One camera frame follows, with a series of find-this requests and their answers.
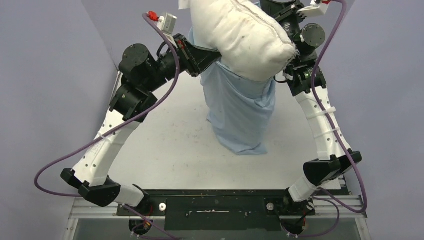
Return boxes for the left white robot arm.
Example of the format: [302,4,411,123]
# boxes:
[60,34,221,215]

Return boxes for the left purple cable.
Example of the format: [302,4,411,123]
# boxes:
[34,12,181,240]

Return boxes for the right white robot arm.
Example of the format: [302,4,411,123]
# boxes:
[259,0,362,214]

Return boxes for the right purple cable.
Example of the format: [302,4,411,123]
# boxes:
[309,0,369,215]

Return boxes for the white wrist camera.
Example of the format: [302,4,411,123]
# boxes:
[296,0,331,18]
[156,13,178,42]

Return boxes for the white pillow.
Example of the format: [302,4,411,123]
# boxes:
[178,0,298,82]

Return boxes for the light blue pillowcase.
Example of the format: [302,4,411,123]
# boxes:
[188,26,277,157]

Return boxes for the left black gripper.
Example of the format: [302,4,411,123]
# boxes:
[142,32,220,92]

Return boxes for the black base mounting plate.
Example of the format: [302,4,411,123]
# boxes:
[135,190,319,232]

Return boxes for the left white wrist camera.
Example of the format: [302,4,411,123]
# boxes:
[156,13,178,42]

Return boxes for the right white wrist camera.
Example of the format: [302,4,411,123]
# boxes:
[296,0,331,18]

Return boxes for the purple cable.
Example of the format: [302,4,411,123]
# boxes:
[309,0,369,215]
[34,12,181,240]

